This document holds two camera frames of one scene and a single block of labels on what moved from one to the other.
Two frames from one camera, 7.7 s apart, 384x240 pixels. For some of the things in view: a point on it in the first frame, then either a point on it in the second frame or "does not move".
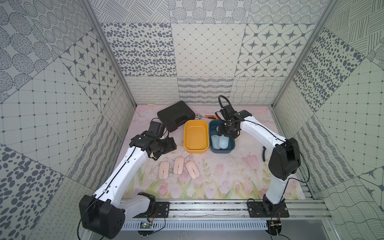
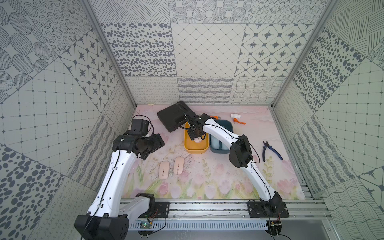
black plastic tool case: [176, 115] does not move
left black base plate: [157, 210] does not move
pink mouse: [164, 168] does not move
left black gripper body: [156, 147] → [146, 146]
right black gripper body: [227, 131] → [193, 132]
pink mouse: [192, 169] → [198, 140]
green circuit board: [143, 225] does not move
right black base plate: [256, 210] does not move
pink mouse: [178, 165] does not move
